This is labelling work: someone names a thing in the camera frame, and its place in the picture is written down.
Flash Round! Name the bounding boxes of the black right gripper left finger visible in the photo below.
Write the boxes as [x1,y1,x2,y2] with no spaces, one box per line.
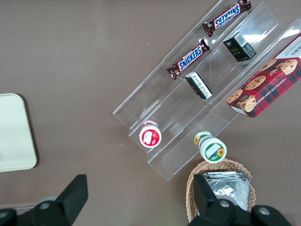
[32,174,89,226]

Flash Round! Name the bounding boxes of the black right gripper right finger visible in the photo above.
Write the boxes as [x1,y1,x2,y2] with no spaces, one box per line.
[188,173,250,226]

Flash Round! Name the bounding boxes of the oval wicker basket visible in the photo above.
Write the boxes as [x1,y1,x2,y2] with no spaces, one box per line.
[186,158,256,224]

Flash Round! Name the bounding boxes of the beige plastic tray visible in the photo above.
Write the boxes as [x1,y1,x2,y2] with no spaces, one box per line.
[0,93,38,173]

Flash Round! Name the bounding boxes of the silver foil packets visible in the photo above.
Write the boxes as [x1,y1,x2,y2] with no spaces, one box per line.
[201,171,250,212]

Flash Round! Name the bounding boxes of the green lid yoghurt cup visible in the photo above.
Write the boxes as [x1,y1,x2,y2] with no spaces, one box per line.
[193,130,228,164]

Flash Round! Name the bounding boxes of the red lid yoghurt cup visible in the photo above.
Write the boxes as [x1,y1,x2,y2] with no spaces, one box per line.
[138,120,162,148]

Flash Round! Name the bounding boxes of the clear acrylic stepped stand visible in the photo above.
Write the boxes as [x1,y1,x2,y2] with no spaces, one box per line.
[112,0,301,182]

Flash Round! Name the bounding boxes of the small black carton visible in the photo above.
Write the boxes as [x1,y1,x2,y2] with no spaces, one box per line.
[184,71,214,101]
[222,31,257,63]

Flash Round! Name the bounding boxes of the red tartan cookie box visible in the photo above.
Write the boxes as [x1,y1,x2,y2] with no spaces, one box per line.
[226,32,301,119]

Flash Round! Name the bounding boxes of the Snickers bar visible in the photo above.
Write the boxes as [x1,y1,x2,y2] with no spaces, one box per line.
[202,0,252,38]
[166,38,211,81]

